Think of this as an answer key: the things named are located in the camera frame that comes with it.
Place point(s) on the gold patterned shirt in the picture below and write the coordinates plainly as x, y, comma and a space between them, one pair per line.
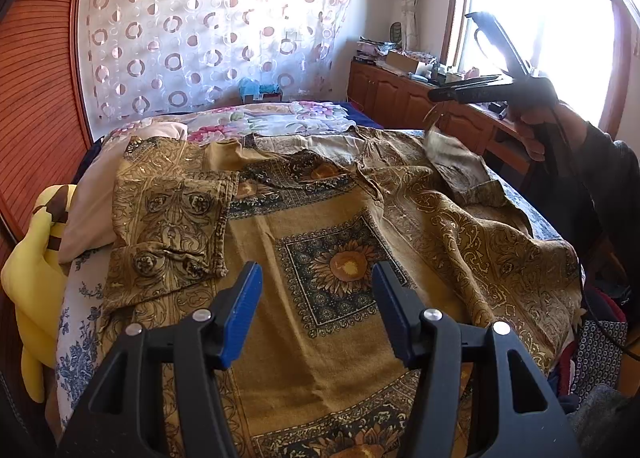
310, 363

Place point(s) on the pink floral quilt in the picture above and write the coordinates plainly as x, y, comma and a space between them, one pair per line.
310, 115

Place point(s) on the blue floral bedsheet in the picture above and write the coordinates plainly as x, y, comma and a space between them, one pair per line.
80, 333

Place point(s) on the window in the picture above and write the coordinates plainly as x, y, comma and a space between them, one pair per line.
550, 13

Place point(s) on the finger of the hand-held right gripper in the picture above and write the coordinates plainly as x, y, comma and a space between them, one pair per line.
470, 90
500, 40

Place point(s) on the sheer circle-patterned curtain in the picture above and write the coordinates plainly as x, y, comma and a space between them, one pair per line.
210, 28

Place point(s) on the yellow plush toy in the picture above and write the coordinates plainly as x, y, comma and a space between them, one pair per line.
35, 278

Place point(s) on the person's right forearm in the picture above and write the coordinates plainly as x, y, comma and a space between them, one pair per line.
610, 178

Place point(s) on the cardboard box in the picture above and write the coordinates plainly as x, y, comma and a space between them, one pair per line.
402, 63

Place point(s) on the beige pillow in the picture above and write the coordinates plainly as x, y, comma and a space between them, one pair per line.
95, 208

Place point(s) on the wooden slatted panel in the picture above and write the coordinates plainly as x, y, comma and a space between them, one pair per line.
40, 88

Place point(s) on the blue tissue pack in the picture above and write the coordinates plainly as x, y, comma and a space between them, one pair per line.
257, 88

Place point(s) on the wooden cabinet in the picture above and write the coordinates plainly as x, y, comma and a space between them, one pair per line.
400, 98

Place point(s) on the dark oval ornament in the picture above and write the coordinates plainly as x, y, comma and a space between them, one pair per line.
396, 32

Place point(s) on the grey cloth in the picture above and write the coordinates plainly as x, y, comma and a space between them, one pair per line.
605, 423

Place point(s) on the dark dotted bag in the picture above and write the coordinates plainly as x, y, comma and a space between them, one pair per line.
600, 353

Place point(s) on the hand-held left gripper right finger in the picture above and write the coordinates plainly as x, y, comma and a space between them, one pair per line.
395, 318

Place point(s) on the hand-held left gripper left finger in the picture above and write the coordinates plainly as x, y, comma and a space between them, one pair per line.
245, 318

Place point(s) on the person's right hand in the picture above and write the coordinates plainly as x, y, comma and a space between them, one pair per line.
560, 118

